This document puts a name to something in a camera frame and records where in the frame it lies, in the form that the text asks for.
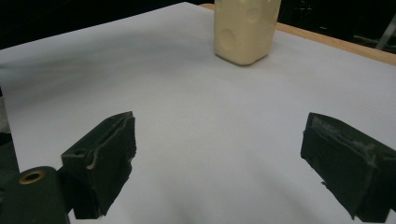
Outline cream square ceramic cup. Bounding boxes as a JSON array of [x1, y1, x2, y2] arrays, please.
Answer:
[[213, 0, 282, 66]]

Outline metal stand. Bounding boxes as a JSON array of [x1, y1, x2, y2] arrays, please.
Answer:
[[354, 12, 396, 51]]

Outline white table sheet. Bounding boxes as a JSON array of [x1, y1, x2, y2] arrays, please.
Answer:
[[0, 1, 396, 224]]

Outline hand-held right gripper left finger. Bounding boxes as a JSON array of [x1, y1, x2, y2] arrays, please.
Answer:
[[61, 111, 137, 220]]

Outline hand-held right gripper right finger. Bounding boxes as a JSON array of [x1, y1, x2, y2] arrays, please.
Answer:
[[300, 112, 396, 224]]

